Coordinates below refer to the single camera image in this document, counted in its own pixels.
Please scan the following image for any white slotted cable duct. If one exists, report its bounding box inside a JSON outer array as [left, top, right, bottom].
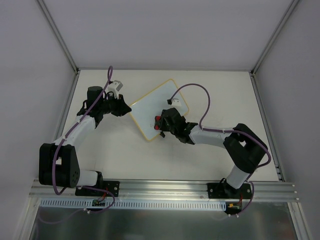
[[40, 198, 227, 212]]

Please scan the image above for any red whiteboard eraser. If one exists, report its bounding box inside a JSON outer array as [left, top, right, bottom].
[[154, 116, 161, 131]]

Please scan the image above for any left aluminium frame post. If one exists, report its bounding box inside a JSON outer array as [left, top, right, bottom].
[[35, 0, 79, 74]]

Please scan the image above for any yellow framed whiteboard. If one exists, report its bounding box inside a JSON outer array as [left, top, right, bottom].
[[130, 79, 189, 142]]

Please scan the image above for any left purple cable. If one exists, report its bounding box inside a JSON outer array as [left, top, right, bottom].
[[52, 65, 116, 215]]

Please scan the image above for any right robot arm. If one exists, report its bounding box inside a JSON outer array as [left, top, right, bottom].
[[154, 107, 271, 198]]

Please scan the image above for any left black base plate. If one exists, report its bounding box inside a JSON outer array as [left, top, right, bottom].
[[75, 180, 120, 197]]

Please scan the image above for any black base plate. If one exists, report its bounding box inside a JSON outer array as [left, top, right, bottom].
[[207, 182, 253, 200], [75, 180, 120, 197]]

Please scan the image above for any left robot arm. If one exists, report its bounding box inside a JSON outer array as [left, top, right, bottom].
[[38, 81, 132, 196]]

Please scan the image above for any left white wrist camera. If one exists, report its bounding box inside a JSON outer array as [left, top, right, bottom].
[[107, 80, 123, 95]]

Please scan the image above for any aluminium frame post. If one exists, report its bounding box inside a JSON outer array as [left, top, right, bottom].
[[35, 0, 79, 74], [250, 0, 301, 76]]

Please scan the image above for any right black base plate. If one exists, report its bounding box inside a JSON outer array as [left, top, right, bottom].
[[207, 182, 253, 200]]

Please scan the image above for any aluminium mounting rail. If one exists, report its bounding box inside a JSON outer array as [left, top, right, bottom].
[[29, 177, 300, 202]]

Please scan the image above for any right aluminium frame post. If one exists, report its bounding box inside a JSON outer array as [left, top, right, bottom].
[[250, 0, 301, 76]]

